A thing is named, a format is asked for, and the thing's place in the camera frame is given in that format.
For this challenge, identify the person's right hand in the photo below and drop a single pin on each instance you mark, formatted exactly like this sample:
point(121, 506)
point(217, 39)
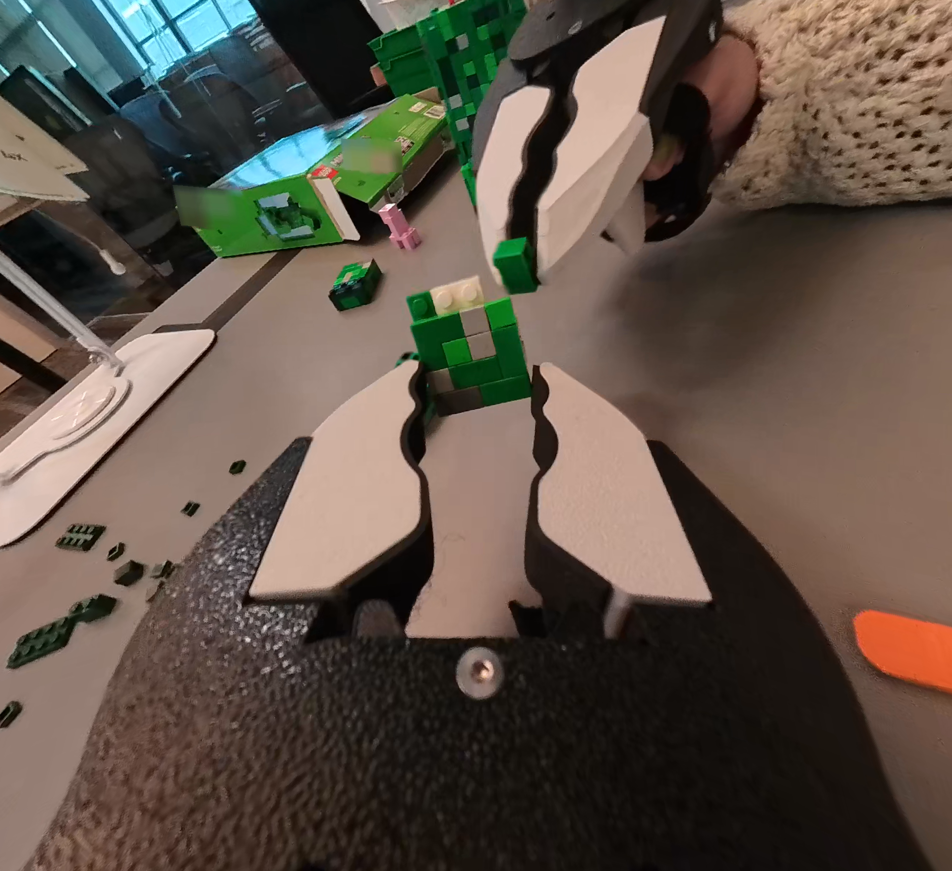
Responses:
point(736, 90)

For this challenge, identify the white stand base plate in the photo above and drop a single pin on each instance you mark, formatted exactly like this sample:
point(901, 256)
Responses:
point(126, 388)

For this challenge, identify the person's right forearm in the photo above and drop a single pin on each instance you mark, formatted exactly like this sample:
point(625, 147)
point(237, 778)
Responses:
point(855, 68)

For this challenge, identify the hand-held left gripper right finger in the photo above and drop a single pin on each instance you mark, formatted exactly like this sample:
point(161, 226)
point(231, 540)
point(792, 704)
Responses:
point(610, 506)

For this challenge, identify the green plastic bin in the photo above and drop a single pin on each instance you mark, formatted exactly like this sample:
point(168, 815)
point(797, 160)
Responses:
point(394, 60)

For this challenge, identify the green building set box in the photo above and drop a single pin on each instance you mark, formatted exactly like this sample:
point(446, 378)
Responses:
point(282, 194)

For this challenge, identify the orange brick separator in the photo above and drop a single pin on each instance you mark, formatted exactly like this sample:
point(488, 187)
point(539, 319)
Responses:
point(907, 652)

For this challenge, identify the small green brick assembly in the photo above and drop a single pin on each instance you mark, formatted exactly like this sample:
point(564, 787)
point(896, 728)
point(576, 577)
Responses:
point(468, 358)

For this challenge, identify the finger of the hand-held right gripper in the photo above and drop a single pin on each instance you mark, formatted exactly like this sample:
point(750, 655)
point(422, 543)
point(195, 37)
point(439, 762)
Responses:
point(498, 157)
point(602, 142)

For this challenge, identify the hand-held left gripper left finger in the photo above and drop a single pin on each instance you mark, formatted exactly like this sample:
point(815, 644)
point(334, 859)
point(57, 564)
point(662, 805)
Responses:
point(357, 506)

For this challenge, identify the single bright green brick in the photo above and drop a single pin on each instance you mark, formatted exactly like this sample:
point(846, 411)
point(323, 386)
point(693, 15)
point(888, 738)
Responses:
point(517, 265)

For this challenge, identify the black office chair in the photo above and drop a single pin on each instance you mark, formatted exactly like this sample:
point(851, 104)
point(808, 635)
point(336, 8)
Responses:
point(312, 31)

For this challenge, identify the scattered small green bricks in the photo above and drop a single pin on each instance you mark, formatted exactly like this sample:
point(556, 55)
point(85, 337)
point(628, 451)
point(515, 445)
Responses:
point(44, 644)

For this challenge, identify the building instruction booklet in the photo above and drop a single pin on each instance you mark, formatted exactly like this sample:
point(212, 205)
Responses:
point(30, 164)

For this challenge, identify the pink brick pig figure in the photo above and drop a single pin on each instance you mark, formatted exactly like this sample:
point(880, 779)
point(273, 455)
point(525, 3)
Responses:
point(401, 228)

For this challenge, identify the tall green blocky brick figure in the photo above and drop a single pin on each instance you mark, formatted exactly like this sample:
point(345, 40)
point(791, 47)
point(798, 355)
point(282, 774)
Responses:
point(468, 38)

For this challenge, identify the green brick cube head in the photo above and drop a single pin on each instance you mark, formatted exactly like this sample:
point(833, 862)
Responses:
point(355, 283)

